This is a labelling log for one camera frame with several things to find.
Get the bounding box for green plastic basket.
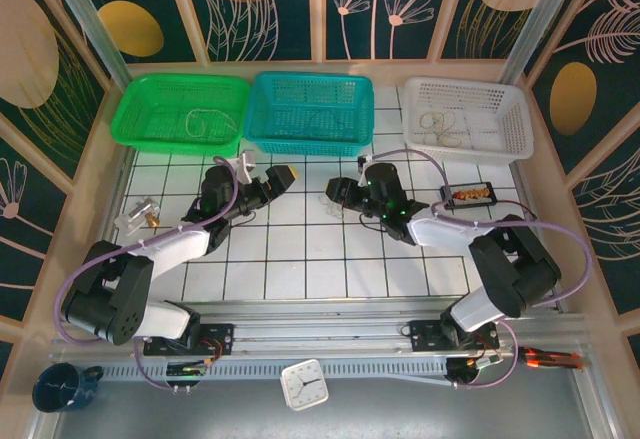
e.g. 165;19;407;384
109;73;252;158

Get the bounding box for aluminium frame post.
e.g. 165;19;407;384
497;0;586;95
39;0;134;85

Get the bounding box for white plastic basket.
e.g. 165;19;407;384
402;76;536;165

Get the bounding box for pale green cable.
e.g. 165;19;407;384
185;107;237;139

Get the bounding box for thin dark wire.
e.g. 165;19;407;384
494;200;539;221

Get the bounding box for aluminium rail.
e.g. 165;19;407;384
49;301;591;360

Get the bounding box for white square clock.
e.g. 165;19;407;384
279;358;330;412

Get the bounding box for clear acrylic block brass fitting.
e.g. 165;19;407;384
115;197;161;234

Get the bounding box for orange black pliers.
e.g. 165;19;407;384
517;346;584;371

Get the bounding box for dark blue mug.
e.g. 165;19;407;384
32;363;105;414

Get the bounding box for grey slotted cable duct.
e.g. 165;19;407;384
97;361;451;385

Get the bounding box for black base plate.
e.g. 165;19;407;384
408;319;500;353
143;323;235;357

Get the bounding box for black device with red pattern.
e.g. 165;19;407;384
439;182;499;210

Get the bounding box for teal plastic basket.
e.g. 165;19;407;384
243;71;376;158

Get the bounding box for small circuit board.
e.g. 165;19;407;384
166;363;210;379
468;353;504;370

